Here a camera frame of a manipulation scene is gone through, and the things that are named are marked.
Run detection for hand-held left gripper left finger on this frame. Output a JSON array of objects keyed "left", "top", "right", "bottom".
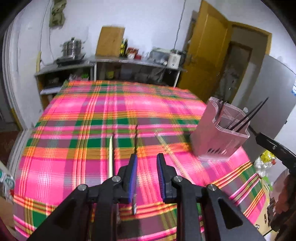
[{"left": 26, "top": 153, "right": 138, "bottom": 241}]

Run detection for gas stove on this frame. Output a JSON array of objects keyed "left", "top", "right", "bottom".
[{"left": 55, "top": 53, "right": 87, "bottom": 67}]

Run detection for yellow plastic bag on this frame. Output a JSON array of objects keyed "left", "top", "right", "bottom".
[{"left": 254, "top": 149, "right": 277, "bottom": 178}]

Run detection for yellow wooden door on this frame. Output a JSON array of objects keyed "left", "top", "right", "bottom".
[{"left": 178, "top": 0, "right": 233, "bottom": 103}]

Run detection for hanging green cloth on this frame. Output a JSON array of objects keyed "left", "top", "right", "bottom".
[{"left": 49, "top": 0, "right": 68, "bottom": 27}]

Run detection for metal kitchen table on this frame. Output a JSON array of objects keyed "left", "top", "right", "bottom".
[{"left": 89, "top": 55, "right": 187, "bottom": 88}]

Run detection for pink plaid tablecloth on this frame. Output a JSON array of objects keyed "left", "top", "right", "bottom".
[{"left": 13, "top": 80, "right": 267, "bottom": 241}]

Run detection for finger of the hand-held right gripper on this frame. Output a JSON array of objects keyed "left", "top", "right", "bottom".
[{"left": 255, "top": 132, "right": 296, "bottom": 168}]

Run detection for steel steamer pot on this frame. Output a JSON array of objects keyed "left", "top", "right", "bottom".
[{"left": 60, "top": 37, "right": 84, "bottom": 58}]

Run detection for yellow door frame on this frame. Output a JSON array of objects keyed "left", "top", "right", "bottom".
[{"left": 228, "top": 22, "right": 273, "bottom": 102}]

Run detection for white dish container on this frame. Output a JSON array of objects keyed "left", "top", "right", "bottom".
[{"left": 149, "top": 47, "right": 172, "bottom": 65}]

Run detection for red seasoning jars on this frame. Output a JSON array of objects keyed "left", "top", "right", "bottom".
[{"left": 126, "top": 47, "right": 143, "bottom": 59}]

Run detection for white electric kettle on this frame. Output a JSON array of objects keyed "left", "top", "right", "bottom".
[{"left": 167, "top": 49, "right": 186, "bottom": 69}]

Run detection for wall cable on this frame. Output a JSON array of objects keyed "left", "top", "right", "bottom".
[{"left": 174, "top": 0, "right": 187, "bottom": 49}]

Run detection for pink plastic utensil holder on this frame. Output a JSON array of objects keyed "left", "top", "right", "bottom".
[{"left": 191, "top": 97, "right": 252, "bottom": 163}]

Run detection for grey refrigerator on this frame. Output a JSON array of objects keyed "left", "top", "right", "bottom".
[{"left": 231, "top": 54, "right": 296, "bottom": 163}]

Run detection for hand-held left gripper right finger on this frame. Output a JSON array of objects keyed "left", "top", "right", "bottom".
[{"left": 157, "top": 153, "right": 266, "bottom": 241}]

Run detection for green capped bottle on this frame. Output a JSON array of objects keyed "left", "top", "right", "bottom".
[{"left": 0, "top": 161, "right": 16, "bottom": 193}]

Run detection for wooden cutting board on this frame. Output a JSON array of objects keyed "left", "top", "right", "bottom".
[{"left": 95, "top": 26, "right": 126, "bottom": 57}]

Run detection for dark oil bottles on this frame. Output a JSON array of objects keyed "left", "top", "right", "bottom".
[{"left": 119, "top": 38, "right": 129, "bottom": 57}]

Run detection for light wooden chopstick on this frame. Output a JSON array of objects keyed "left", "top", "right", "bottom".
[
  {"left": 157, "top": 134, "right": 186, "bottom": 180},
  {"left": 109, "top": 136, "right": 114, "bottom": 178}
]

